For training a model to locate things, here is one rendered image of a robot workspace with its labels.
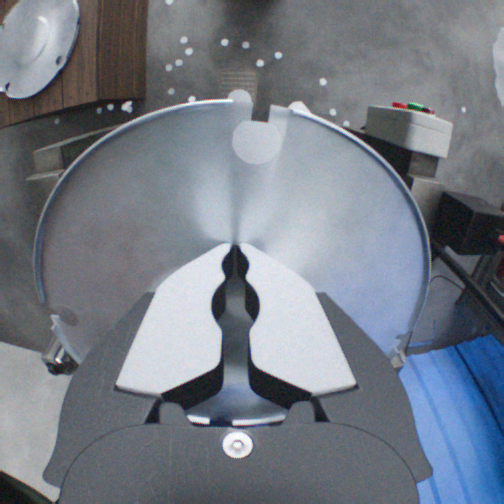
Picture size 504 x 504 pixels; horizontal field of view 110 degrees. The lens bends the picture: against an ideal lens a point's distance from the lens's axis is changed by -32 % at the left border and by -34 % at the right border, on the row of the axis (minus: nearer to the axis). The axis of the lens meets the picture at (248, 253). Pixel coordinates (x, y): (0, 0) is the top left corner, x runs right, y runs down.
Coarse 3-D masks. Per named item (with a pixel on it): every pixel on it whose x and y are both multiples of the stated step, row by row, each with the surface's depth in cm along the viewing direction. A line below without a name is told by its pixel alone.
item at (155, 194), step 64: (128, 128) 10; (192, 128) 11; (320, 128) 11; (64, 192) 12; (128, 192) 12; (192, 192) 12; (256, 192) 12; (320, 192) 12; (384, 192) 13; (64, 256) 14; (128, 256) 14; (192, 256) 14; (320, 256) 14; (384, 256) 15; (384, 320) 18
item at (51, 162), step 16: (144, 112) 73; (112, 128) 39; (64, 144) 25; (80, 144) 29; (48, 160) 25; (64, 160) 26; (32, 176) 24; (48, 176) 24; (32, 192) 25; (48, 192) 25; (32, 208) 26
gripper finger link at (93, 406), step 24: (144, 312) 8; (120, 336) 7; (96, 360) 6; (120, 360) 6; (72, 384) 5; (96, 384) 5; (72, 408) 5; (96, 408) 5; (120, 408) 5; (144, 408) 5; (72, 432) 4; (96, 432) 4; (72, 456) 4; (48, 480) 3
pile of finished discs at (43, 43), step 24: (24, 0) 24; (48, 0) 26; (72, 0) 28; (24, 24) 27; (48, 24) 30; (72, 24) 32; (0, 48) 29; (24, 48) 31; (48, 48) 33; (72, 48) 35; (0, 72) 33; (24, 72) 35; (48, 72) 37; (24, 96) 38
